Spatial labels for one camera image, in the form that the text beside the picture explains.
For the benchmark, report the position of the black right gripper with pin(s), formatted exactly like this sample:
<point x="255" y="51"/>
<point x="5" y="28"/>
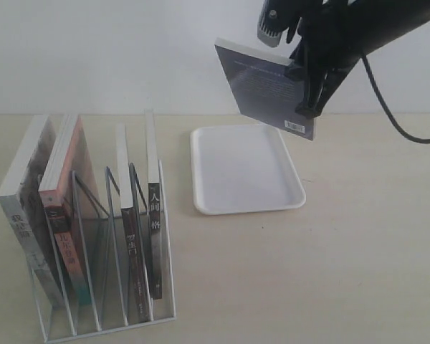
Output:
<point x="325" y="43"/>

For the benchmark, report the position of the dark blue moon book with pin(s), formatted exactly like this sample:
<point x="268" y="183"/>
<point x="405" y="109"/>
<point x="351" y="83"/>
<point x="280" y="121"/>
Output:
<point x="261" y="91"/>

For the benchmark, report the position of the black grey spine book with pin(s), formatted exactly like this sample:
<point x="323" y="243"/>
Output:
<point x="154" y="204"/>

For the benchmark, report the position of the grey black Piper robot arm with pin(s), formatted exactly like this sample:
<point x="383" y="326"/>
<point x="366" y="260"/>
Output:
<point x="381" y="22"/>

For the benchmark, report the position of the dark brown spine book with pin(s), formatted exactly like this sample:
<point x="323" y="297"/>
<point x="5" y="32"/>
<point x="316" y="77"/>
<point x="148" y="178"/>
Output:
<point x="131" y="225"/>

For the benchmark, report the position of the red pink spine book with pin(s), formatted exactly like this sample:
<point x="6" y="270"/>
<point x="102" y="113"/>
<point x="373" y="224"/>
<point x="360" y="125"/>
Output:
<point x="70" y="153"/>

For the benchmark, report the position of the grey marbled white book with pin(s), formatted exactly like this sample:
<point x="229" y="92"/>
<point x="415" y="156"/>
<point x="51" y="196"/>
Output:
<point x="23" y="208"/>

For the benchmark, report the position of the white plastic tray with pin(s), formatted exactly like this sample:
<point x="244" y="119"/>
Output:
<point x="239" y="169"/>

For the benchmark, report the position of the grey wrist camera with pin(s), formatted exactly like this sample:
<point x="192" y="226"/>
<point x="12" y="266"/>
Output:
<point x="275" y="18"/>

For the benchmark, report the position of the white wire book rack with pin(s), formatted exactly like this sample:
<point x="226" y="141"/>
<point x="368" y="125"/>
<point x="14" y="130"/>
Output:
<point x="113" y="306"/>

